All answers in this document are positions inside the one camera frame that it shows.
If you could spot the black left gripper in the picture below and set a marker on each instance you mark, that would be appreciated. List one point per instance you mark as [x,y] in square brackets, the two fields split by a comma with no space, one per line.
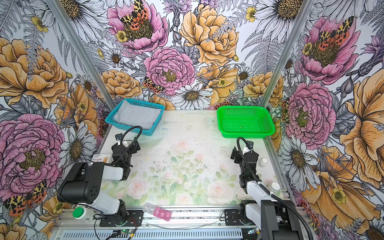
[134,149]

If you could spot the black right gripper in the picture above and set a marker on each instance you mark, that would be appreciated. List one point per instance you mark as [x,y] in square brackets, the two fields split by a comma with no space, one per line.
[236,159]

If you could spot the grey towel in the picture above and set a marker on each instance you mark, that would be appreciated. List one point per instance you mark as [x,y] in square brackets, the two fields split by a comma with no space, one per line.
[132,115]

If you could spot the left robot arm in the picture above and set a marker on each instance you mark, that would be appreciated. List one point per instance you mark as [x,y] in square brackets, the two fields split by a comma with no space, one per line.
[82,185]

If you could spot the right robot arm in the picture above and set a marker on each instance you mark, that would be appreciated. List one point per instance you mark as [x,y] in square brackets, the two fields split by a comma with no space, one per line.
[273,217]

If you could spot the small white bottle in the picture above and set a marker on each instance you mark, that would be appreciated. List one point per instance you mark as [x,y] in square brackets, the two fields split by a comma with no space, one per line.
[262,162]

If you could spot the red bandage box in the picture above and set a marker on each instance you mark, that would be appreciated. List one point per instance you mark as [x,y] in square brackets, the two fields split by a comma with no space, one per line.
[104,158]

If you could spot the white orange label bottle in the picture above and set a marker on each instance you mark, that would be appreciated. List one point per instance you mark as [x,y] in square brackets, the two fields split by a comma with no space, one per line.
[275,188]

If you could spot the teal plastic basket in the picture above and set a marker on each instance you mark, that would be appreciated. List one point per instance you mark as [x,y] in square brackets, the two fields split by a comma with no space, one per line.
[110,118]

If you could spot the green plastic basket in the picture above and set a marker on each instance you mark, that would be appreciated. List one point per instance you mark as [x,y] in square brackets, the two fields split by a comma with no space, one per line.
[245,121]

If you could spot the white bottle green cap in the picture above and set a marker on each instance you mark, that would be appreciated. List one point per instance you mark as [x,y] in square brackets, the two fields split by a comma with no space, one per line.
[83,214]

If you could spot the pink clear pill organizer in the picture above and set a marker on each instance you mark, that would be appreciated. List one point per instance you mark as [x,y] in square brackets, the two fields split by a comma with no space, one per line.
[157,212]

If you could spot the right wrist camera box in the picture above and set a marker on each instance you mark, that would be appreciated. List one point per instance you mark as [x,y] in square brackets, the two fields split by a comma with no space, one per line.
[248,148]

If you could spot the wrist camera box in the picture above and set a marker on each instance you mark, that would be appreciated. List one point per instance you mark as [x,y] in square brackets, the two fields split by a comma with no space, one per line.
[119,138]
[248,148]

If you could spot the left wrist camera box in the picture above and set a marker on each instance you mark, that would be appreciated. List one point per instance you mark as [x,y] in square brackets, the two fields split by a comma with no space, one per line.
[119,138]

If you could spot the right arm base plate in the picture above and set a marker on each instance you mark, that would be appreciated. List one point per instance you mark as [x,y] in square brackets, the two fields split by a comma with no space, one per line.
[233,218]

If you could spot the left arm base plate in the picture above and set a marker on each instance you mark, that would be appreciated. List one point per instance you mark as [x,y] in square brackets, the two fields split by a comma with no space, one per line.
[132,218]

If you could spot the aluminium front rail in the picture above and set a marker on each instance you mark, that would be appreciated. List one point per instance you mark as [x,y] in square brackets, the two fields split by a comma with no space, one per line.
[187,223]

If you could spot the aluminium frame post right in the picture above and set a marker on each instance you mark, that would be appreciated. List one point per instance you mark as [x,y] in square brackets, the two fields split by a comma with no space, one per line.
[291,41]

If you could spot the aluminium frame post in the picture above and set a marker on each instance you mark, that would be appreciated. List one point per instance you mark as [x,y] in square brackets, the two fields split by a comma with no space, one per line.
[291,41]
[76,41]

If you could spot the aluminium frame post left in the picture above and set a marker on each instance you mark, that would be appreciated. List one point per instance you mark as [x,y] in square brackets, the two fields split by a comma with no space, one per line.
[76,41]

